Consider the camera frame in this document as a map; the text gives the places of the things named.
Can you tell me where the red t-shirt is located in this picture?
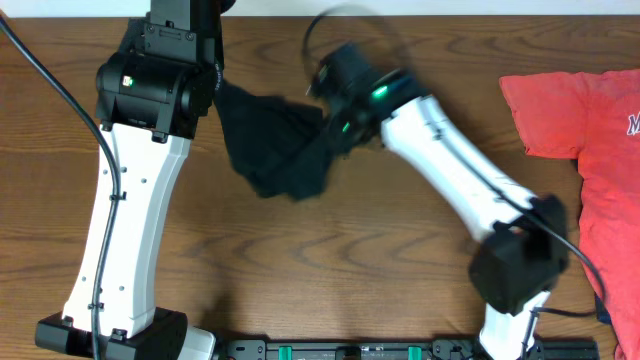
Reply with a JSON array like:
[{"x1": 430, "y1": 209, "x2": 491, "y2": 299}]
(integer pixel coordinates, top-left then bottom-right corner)
[{"x1": 499, "y1": 69, "x2": 639, "y2": 359}]

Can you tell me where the black t-shirt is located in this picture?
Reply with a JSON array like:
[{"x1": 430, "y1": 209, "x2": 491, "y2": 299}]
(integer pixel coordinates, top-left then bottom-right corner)
[{"x1": 214, "y1": 81, "x2": 334, "y2": 201}]

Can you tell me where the black right camera cable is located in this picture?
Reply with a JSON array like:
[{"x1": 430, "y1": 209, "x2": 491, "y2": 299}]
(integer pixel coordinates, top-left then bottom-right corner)
[{"x1": 300, "y1": 3, "x2": 609, "y2": 321}]

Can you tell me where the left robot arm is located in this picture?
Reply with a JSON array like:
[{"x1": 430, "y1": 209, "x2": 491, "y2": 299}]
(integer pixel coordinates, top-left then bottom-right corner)
[{"x1": 35, "y1": 0, "x2": 230, "y2": 359}]

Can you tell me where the black left camera cable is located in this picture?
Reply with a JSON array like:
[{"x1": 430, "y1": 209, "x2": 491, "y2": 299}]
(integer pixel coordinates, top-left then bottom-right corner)
[{"x1": 0, "y1": 14, "x2": 124, "y2": 360}]

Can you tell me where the black camera cable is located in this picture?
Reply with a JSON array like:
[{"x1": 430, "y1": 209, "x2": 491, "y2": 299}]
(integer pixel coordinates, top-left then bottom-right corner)
[
  {"x1": 300, "y1": 3, "x2": 609, "y2": 321},
  {"x1": 0, "y1": 14, "x2": 124, "y2": 360}
]

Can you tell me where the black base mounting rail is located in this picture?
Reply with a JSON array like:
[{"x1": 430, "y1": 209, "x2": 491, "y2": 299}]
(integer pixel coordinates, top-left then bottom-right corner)
[{"x1": 213, "y1": 338, "x2": 600, "y2": 360}]

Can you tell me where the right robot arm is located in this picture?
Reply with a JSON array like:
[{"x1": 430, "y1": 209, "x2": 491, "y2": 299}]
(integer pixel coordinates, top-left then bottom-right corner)
[{"x1": 313, "y1": 69, "x2": 568, "y2": 359}]

